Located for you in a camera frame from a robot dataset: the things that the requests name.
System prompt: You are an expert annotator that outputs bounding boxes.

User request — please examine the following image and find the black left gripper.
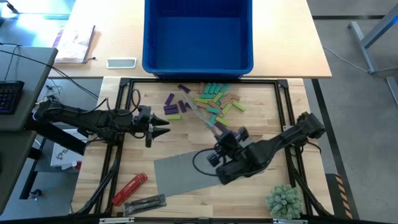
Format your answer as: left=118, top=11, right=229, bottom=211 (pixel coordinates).
left=132, top=114, right=172, bottom=149

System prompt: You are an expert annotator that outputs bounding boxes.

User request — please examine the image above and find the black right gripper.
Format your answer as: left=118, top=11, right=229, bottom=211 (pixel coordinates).
left=213, top=126, right=250, bottom=159

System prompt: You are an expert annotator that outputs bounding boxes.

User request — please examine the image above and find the grey slotted divider panel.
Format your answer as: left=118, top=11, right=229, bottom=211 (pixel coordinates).
left=182, top=91, right=222, bottom=136
left=153, top=151, right=265, bottom=198

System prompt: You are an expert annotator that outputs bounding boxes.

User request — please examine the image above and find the blue plastic bin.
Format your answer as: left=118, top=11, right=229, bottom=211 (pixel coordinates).
left=142, top=0, right=254, bottom=79

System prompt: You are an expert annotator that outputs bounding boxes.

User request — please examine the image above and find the white-framed smartphone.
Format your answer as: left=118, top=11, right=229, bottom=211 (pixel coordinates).
left=106, top=57, right=137, bottom=70

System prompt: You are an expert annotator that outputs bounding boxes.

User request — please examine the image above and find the green artificial plant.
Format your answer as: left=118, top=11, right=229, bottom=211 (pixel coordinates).
left=266, top=184, right=303, bottom=220

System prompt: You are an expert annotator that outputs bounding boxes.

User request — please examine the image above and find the black desk beam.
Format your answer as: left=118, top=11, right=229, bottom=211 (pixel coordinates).
left=23, top=116, right=87, bottom=156

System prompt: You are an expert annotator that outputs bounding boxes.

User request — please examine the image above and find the grey side desk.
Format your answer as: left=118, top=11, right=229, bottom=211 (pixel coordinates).
left=0, top=45, right=59, bottom=215

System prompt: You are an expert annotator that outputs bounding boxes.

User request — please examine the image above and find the black caster wheel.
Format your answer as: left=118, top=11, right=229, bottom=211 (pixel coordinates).
left=27, top=188, right=44, bottom=200

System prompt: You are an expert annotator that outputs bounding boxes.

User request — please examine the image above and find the black keyboard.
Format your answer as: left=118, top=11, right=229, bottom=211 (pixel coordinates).
left=0, top=80, right=25, bottom=116

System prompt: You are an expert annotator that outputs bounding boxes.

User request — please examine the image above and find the grey metal stand leg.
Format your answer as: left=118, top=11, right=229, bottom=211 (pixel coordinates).
left=348, top=2, right=398, bottom=106

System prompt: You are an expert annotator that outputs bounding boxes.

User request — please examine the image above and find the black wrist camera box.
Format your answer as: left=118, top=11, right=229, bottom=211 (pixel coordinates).
left=206, top=151, right=225, bottom=168
left=136, top=105, right=152, bottom=121

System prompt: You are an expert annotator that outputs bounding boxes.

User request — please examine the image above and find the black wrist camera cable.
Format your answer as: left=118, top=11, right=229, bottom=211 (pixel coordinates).
left=192, top=147, right=228, bottom=180
left=129, top=89, right=142, bottom=116

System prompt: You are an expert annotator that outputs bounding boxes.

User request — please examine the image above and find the red tool handle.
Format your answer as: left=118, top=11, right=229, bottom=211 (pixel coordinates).
left=111, top=172, right=149, bottom=207

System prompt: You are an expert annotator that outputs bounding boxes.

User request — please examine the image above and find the black desk cable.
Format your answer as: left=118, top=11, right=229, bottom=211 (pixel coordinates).
left=0, top=48, right=101, bottom=100

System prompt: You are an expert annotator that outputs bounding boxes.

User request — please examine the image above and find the grey floor cable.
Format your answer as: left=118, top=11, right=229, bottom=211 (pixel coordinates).
left=322, top=45, right=398, bottom=75

